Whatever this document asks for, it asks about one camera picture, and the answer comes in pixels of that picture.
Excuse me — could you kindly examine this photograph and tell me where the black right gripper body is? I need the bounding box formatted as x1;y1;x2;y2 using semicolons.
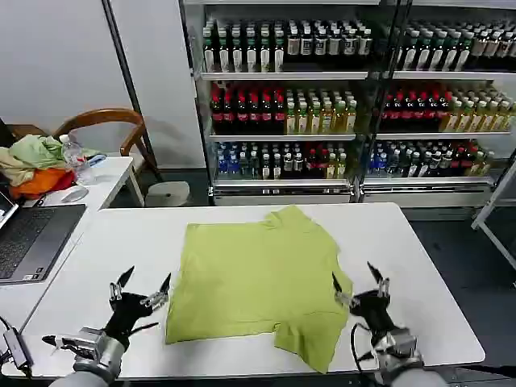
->
349;290;398;336

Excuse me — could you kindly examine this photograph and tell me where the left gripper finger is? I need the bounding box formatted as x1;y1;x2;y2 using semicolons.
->
140;273;173;310
109;265;135;302

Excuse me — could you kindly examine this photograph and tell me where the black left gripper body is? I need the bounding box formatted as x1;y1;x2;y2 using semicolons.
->
105;293;157;344

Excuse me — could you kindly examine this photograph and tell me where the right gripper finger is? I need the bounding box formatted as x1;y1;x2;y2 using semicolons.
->
366;261;392;300
331;271;356;310

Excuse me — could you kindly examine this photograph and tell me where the green shirt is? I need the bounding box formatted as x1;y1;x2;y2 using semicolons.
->
164;204;354;375

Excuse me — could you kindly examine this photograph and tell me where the dark grey laptop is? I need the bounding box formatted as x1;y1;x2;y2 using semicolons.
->
0;189;88;285

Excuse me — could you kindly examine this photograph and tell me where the grey computer mouse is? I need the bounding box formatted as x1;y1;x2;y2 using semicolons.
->
60;185;89;203

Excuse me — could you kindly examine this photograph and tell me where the round white stool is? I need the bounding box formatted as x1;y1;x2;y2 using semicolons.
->
144;180;191;208

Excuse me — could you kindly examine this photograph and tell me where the small white desk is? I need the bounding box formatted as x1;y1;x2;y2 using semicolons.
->
0;156;145;213

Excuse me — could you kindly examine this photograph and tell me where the grey adapter hub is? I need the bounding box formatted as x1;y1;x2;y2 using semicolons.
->
2;328;34;370

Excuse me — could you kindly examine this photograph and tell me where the clear plastic water bottle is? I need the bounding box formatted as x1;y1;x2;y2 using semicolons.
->
60;135;96;185

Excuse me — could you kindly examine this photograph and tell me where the pile of coloured clothes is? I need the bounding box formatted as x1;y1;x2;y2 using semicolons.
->
0;134;102;199

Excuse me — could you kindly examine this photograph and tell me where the wooden chair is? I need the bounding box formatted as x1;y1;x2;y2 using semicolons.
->
52;107;160;182

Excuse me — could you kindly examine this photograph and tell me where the drinks shelf with bottles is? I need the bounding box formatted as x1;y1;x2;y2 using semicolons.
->
179;0;374;206
360;0;516;209

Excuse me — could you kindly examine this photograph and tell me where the black slanted pole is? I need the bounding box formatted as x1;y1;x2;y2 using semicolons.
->
100;0;164;183

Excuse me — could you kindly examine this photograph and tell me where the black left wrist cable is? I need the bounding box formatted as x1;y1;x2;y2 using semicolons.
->
42;321;160;348

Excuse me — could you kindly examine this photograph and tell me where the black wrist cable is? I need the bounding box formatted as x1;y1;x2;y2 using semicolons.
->
42;321;160;348
349;321;381;372

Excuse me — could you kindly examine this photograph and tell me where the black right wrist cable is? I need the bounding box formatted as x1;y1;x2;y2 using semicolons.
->
349;321;381;372

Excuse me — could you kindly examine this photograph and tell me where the white metal rack frame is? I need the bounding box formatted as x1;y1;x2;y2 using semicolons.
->
470;163;516;289

